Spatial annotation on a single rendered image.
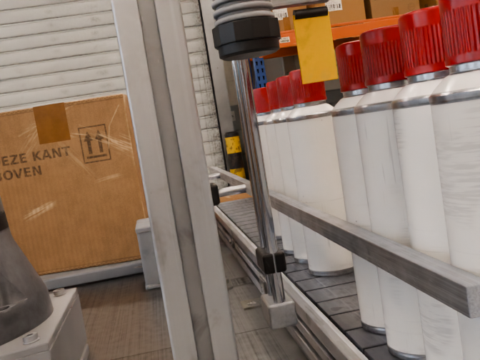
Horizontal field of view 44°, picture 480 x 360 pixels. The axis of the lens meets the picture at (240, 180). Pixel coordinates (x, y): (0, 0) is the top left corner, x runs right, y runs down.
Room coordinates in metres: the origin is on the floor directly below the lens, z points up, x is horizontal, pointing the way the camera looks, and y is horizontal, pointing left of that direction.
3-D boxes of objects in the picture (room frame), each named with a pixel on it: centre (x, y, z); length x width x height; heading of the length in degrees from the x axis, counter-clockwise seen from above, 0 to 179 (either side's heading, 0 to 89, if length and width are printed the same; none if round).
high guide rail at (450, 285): (0.77, -0.02, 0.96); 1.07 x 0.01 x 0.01; 8
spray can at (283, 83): (0.66, -0.07, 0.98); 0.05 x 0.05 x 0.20
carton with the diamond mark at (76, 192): (1.11, 0.28, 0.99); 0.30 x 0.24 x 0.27; 1
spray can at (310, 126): (0.60, -0.08, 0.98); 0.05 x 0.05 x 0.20
